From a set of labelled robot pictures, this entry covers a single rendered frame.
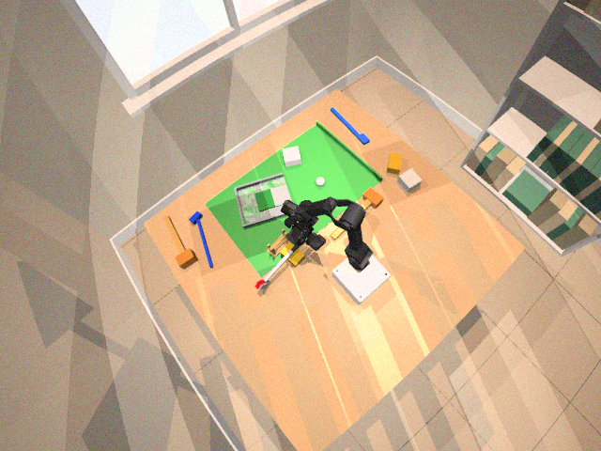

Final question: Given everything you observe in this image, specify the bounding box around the red golf putter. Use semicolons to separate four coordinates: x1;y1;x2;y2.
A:
255;244;300;290

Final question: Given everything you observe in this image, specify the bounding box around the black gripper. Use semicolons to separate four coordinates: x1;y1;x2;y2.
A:
285;217;326;251

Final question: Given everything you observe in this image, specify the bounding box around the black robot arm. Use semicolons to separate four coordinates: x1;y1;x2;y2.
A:
281;196;373;273

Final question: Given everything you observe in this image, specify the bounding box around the green flat mat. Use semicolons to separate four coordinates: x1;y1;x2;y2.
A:
205;125;380;277

